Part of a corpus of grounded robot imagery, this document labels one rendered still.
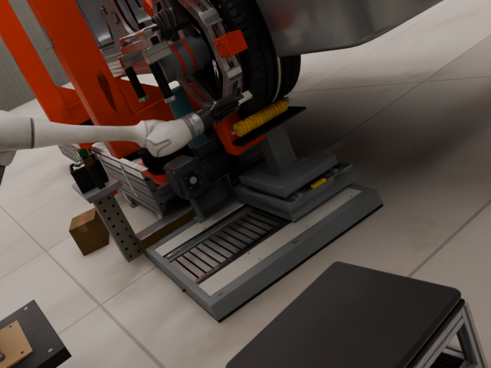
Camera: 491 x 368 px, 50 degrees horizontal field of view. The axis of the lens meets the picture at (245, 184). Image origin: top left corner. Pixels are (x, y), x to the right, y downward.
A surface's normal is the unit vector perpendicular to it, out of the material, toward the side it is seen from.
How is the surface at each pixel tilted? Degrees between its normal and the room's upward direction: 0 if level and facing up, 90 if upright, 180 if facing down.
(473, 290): 0
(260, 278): 90
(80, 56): 90
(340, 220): 90
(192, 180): 90
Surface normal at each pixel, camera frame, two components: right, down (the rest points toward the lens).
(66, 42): 0.46, 0.15
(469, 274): -0.39, -0.86
